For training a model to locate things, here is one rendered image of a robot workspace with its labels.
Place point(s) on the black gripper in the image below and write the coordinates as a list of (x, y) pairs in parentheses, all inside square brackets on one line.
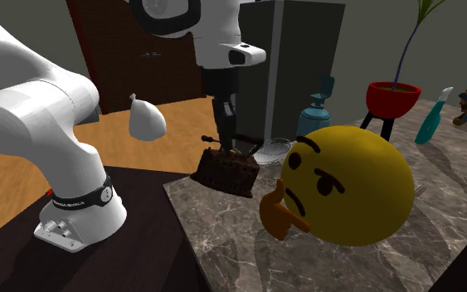
[(219, 81)]

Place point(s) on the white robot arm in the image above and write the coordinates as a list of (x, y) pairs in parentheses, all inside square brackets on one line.
[(35, 121)]

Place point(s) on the black stick-shaped utensil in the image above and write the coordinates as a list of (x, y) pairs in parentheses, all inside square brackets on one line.
[(249, 139)]

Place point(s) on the dark chocolate cake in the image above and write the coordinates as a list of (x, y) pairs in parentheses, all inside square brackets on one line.
[(227, 174)]

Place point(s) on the clear glass bowl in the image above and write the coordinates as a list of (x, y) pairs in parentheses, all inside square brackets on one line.
[(273, 151)]

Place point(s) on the white garlic bulb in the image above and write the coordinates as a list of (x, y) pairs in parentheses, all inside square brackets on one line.
[(147, 121)]

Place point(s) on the teal spray bottle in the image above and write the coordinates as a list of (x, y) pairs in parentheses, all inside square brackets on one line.
[(314, 119)]

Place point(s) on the brown wooden door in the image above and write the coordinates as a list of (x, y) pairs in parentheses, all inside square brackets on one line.
[(136, 72)]

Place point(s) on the dark grey refrigerator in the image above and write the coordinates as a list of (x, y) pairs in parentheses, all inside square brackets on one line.
[(306, 60)]

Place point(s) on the dark robot stand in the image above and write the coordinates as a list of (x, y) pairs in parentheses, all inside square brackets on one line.
[(136, 242)]

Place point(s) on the yellow thinking face ball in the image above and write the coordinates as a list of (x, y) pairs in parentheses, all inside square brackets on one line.
[(358, 190)]

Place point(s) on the red potted plant on stand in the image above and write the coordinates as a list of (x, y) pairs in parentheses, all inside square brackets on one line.
[(393, 101)]

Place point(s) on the teal utility knife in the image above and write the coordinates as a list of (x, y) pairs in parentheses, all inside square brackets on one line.
[(429, 125)]

